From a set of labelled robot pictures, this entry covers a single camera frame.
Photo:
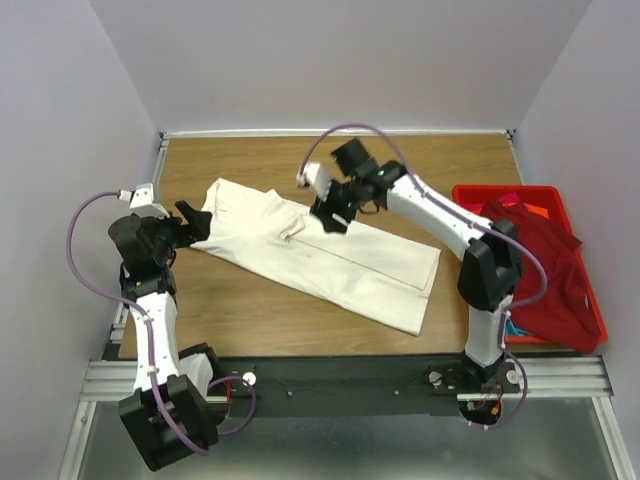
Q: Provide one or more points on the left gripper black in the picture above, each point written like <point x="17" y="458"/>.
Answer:
<point x="198" y="228"/>

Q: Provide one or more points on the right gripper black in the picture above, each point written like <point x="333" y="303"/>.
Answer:
<point x="323" y="211"/>

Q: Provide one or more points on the white t shirt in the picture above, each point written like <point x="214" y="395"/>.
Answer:
<point x="367" y="271"/>

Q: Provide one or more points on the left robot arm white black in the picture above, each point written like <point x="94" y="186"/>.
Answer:
<point x="167" y="415"/>

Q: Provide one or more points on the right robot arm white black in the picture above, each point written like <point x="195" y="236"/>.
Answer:
<point x="491" y="265"/>

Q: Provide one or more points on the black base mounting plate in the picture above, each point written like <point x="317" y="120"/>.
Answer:
<point x="366" y="385"/>

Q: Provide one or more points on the orange t shirt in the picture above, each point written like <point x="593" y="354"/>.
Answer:
<point x="508" y="200"/>

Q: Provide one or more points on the teal t shirt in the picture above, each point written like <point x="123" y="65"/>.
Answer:
<point x="512" y="330"/>

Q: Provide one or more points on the dark red t shirt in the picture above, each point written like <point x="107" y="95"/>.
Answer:
<point x="561" y="316"/>

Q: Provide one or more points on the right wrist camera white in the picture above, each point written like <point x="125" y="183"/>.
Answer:
<point x="315" y="176"/>

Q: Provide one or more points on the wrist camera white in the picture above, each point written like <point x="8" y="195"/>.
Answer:
<point x="144" y="201"/>
<point x="315" y="176"/>

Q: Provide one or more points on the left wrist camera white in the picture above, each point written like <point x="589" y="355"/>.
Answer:
<point x="144" y="201"/>

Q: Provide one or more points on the aluminium table frame rail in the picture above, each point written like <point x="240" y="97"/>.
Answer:
<point x="88" y="402"/>

